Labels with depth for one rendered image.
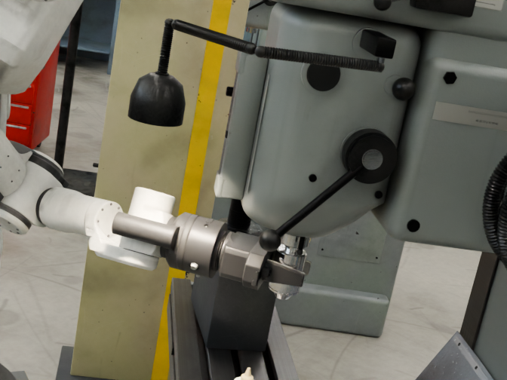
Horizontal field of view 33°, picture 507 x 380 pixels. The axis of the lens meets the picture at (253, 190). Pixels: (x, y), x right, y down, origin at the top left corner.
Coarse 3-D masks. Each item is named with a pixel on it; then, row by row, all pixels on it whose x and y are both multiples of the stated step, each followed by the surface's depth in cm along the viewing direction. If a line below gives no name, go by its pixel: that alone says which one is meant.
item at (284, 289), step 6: (276, 258) 129; (282, 264) 128; (288, 264) 127; (294, 264) 128; (300, 264) 128; (300, 270) 129; (270, 282) 130; (270, 288) 130; (276, 288) 129; (282, 288) 129; (288, 288) 129; (294, 288) 129; (282, 294) 129; (288, 294) 129; (294, 294) 130
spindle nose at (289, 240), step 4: (284, 236) 127; (288, 236) 126; (292, 236) 126; (284, 240) 127; (288, 240) 127; (292, 240) 126; (296, 240) 126; (308, 240) 127; (284, 244) 127; (288, 244) 127; (292, 244) 127; (296, 244) 127; (304, 244) 127; (308, 244) 128
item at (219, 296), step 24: (192, 288) 185; (216, 288) 162; (240, 288) 163; (264, 288) 164; (216, 312) 164; (240, 312) 165; (264, 312) 166; (216, 336) 165; (240, 336) 166; (264, 336) 167
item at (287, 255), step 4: (280, 248) 129; (276, 252) 129; (280, 252) 128; (284, 252) 128; (288, 252) 128; (304, 252) 129; (280, 256) 128; (284, 256) 127; (288, 256) 127; (292, 256) 127; (296, 256) 127; (300, 256) 128; (304, 256) 128; (288, 260) 127; (292, 260) 127; (296, 260) 127; (300, 260) 128; (304, 260) 128
